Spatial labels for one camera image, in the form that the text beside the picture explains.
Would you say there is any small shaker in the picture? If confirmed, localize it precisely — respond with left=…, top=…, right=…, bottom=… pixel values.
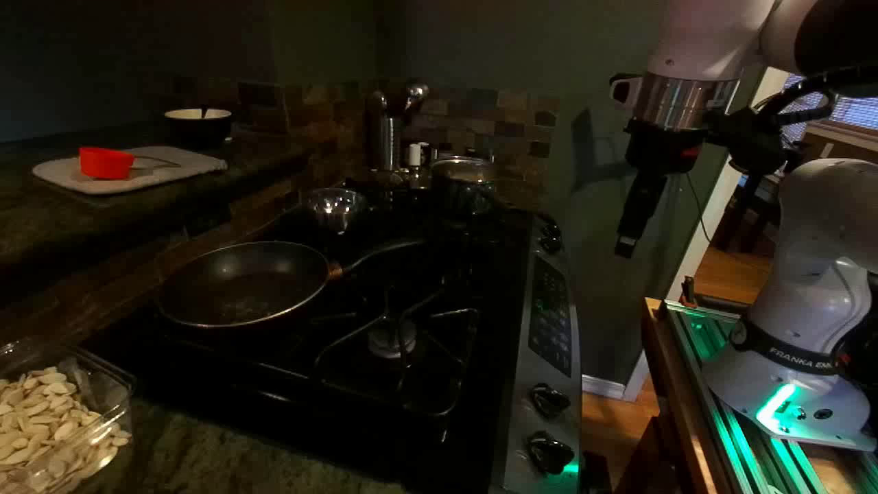
left=402, top=140, right=434, bottom=176

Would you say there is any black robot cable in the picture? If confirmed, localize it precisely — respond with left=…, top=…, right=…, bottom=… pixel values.
left=748, top=70, right=840, bottom=128

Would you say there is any black gas stove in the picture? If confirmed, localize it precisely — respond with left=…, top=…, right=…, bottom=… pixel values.
left=84, top=202, right=587, bottom=494

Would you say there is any window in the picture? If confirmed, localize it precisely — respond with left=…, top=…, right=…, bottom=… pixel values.
left=826, top=91, right=878, bottom=131

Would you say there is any black frying pan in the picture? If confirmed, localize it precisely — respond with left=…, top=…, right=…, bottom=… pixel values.
left=151, top=236, right=428, bottom=335

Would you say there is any black bowl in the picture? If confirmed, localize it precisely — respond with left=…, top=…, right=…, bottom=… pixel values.
left=162, top=103, right=236, bottom=147

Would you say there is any glass container with pasta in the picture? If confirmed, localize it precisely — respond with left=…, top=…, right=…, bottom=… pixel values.
left=0, top=352, right=137, bottom=494

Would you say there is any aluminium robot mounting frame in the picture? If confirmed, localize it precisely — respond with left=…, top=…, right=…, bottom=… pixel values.
left=638, top=295, right=878, bottom=494

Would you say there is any stove control panel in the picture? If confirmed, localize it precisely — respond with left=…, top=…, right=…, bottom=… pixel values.
left=527, top=258, right=575, bottom=376

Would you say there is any metal spoon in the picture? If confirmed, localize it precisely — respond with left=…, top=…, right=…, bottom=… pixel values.
left=400, top=79, right=434, bottom=118

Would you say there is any black stove knob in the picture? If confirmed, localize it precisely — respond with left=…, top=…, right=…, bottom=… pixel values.
left=527, top=382, right=574, bottom=422
left=533, top=210, right=564, bottom=258
left=520, top=427, right=578, bottom=479

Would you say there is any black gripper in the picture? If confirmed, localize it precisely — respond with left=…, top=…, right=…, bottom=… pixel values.
left=611, top=118, right=707, bottom=260

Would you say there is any small steel measuring cup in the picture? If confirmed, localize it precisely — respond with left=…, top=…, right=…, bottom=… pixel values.
left=305, top=180, right=371, bottom=234

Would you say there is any white cutting board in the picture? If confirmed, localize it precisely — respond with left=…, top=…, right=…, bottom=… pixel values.
left=29, top=143, right=229, bottom=198

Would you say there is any red cup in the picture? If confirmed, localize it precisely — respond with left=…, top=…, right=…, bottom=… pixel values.
left=73, top=146, right=137, bottom=180

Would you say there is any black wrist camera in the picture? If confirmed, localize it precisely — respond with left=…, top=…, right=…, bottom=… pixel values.
left=705, top=103, right=790, bottom=177

